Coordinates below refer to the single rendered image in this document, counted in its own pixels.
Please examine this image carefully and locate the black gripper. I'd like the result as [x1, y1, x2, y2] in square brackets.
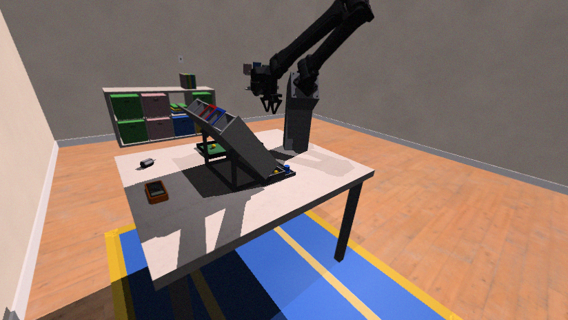
[260, 82, 282, 114]

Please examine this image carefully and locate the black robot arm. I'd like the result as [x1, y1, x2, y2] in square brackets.
[251, 0, 374, 97]

